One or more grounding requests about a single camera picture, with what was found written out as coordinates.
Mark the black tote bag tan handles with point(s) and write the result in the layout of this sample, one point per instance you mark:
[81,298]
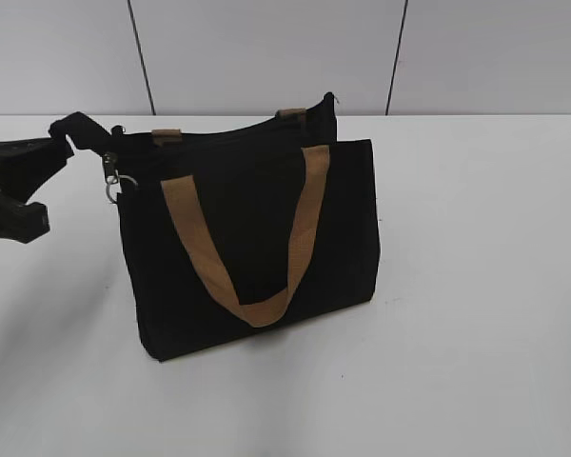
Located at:
[230,234]

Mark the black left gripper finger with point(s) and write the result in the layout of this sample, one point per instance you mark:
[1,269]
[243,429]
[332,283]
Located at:
[22,223]
[32,154]

